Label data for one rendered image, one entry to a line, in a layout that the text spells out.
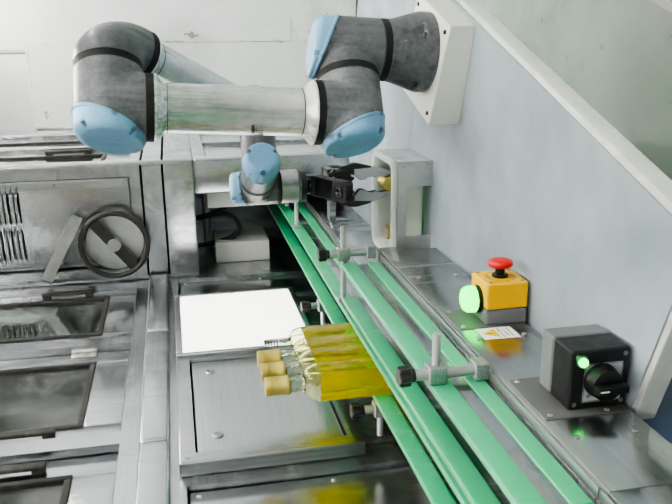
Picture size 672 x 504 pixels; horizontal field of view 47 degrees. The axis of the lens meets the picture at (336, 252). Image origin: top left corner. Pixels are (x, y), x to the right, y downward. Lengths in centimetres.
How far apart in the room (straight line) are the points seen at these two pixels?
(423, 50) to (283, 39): 374
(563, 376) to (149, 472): 75
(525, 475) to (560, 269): 37
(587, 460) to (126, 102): 87
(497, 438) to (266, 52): 437
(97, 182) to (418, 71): 126
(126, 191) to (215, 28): 281
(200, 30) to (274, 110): 379
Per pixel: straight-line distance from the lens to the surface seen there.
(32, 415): 178
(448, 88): 148
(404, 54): 146
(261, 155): 158
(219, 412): 159
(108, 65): 135
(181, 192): 242
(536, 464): 94
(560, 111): 116
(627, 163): 102
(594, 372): 100
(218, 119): 134
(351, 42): 143
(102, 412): 174
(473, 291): 125
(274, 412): 158
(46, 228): 249
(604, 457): 93
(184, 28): 512
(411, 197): 168
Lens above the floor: 129
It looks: 11 degrees down
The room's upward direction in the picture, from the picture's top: 94 degrees counter-clockwise
